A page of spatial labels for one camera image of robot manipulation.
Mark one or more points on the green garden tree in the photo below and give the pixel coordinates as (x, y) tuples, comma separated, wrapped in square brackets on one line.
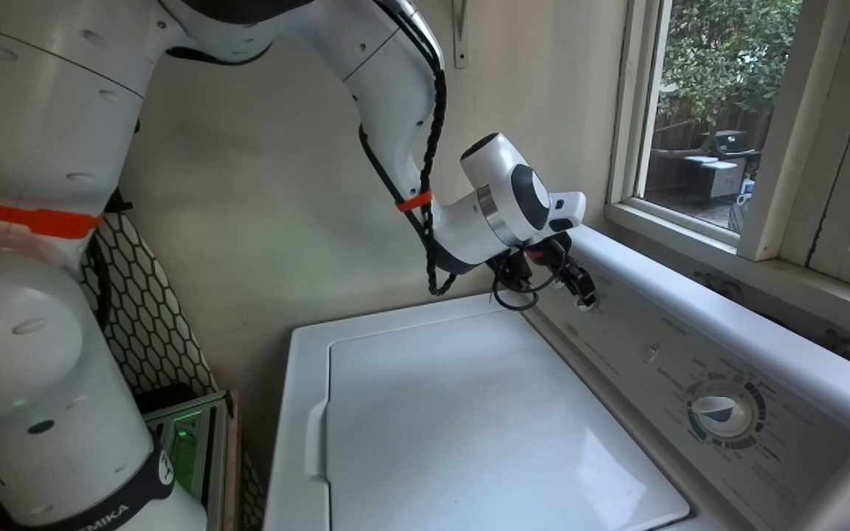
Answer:
[(729, 59)]

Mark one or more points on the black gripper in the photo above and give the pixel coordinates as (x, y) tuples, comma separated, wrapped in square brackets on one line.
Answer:
[(562, 255)]

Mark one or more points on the white top-load washing machine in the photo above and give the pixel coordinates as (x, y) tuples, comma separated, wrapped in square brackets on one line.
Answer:
[(640, 326)]

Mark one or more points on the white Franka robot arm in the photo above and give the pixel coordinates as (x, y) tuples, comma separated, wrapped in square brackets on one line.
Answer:
[(41, 119)]

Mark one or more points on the white window frame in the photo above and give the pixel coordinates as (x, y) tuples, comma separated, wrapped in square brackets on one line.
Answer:
[(769, 195)]

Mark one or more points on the green framed board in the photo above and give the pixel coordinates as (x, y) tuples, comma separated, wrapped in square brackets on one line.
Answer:
[(190, 445)]

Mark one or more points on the large round washer dial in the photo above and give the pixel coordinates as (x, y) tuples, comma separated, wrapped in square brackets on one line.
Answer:
[(720, 417)]

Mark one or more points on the black hexagonal mesh panel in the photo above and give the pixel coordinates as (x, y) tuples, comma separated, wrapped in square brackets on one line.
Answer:
[(140, 314)]

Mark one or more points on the white washer lid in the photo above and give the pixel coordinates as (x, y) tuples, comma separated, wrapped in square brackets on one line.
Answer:
[(472, 432)]

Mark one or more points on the outdoor patio table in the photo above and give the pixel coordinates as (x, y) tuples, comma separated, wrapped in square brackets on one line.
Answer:
[(708, 175)]

